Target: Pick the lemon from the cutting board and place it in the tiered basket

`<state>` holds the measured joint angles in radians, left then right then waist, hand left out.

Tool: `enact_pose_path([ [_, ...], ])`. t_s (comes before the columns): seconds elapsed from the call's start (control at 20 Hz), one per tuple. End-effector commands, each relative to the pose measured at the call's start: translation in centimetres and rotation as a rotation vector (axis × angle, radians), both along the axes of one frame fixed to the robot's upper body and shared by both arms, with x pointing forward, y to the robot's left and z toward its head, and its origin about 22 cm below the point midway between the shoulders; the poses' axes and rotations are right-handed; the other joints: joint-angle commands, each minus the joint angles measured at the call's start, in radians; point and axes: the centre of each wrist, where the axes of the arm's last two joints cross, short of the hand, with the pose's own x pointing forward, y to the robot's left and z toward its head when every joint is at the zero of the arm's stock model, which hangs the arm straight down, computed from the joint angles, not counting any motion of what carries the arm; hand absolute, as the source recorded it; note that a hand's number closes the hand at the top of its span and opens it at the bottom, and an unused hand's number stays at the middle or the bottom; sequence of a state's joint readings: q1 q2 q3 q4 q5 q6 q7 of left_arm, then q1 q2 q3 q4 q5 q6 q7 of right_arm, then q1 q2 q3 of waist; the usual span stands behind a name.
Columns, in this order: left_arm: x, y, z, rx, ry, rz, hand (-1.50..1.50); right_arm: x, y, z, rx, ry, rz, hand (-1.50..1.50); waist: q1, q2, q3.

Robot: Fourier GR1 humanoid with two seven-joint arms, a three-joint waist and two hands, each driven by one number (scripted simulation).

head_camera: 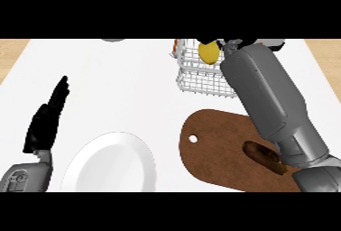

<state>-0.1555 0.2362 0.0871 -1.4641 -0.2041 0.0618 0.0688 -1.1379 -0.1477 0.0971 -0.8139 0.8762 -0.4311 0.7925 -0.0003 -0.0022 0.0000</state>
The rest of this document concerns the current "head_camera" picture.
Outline yellow lemon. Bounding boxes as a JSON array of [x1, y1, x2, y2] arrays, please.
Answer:
[[198, 41, 224, 65]]

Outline white wire tiered basket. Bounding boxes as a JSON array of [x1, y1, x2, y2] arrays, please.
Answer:
[[170, 38, 240, 98]]

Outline brown wooden cutting board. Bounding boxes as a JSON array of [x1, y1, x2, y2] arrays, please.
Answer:
[[179, 108, 309, 193]]

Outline dark brown potato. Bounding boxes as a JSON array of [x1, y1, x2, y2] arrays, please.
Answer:
[[241, 140, 290, 176]]

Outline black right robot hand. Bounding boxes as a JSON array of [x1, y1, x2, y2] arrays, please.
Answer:
[[198, 38, 289, 57]]

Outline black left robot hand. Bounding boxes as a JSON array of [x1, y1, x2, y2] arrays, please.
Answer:
[[21, 75, 73, 155]]

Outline white plate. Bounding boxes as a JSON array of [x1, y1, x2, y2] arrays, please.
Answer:
[[61, 131, 159, 193]]

